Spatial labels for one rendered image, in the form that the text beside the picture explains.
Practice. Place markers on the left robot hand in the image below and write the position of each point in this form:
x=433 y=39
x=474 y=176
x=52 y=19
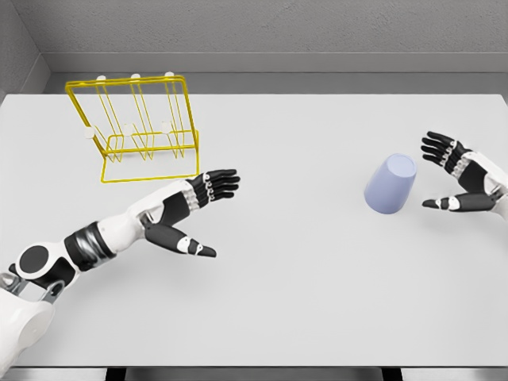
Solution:
x=174 y=206

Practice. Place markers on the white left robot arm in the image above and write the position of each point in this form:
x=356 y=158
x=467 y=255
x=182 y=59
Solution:
x=79 y=246

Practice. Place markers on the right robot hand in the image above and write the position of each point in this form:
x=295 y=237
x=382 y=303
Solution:
x=472 y=174

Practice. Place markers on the lavender plastic cup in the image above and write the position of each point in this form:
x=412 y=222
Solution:
x=391 y=183

